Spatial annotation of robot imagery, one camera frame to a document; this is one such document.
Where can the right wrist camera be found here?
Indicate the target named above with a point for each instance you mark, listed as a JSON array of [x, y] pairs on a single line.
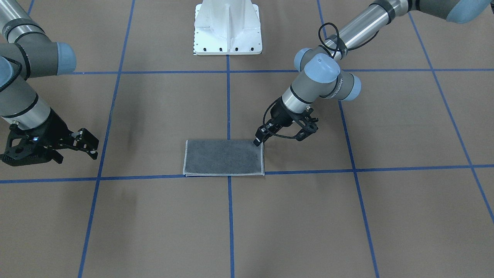
[[28, 149]]

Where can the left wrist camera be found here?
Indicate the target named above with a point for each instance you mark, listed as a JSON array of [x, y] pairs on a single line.
[[307, 123]]

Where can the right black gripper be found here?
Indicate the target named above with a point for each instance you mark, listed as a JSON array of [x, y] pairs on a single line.
[[56, 128]]

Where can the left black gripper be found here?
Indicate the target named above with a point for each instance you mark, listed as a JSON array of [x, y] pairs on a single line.
[[279, 115]]

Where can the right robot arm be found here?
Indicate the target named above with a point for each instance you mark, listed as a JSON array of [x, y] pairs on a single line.
[[27, 53]]

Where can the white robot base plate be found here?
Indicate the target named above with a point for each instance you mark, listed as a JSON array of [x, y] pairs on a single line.
[[227, 27]]

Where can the pink towel with grey trim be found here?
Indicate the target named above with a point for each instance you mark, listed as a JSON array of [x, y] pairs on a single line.
[[223, 158]]

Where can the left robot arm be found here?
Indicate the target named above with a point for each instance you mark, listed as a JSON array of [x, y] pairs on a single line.
[[320, 74]]

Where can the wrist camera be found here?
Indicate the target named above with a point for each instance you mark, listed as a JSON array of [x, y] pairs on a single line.
[[28, 149], [307, 123]]

